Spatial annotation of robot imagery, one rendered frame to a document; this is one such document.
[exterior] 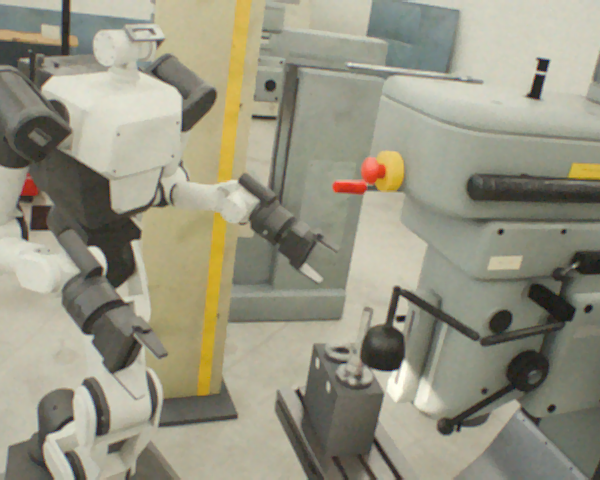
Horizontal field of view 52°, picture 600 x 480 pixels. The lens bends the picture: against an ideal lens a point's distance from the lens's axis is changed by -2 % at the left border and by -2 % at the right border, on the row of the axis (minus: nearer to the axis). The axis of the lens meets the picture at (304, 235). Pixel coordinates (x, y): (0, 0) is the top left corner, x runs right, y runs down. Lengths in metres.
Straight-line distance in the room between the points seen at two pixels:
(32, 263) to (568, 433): 1.18
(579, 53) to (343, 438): 5.87
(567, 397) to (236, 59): 1.87
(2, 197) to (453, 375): 0.89
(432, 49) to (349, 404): 7.18
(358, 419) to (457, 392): 0.48
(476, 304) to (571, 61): 6.12
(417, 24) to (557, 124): 7.37
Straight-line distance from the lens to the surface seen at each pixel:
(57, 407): 2.02
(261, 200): 1.47
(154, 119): 1.31
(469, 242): 0.94
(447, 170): 0.85
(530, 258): 0.99
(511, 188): 0.85
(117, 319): 1.07
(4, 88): 1.24
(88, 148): 1.26
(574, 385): 1.23
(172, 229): 2.75
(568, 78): 7.05
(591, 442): 1.52
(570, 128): 0.93
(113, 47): 1.27
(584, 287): 1.12
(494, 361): 1.09
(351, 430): 1.55
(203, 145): 2.65
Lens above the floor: 2.00
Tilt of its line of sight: 22 degrees down
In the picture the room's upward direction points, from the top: 9 degrees clockwise
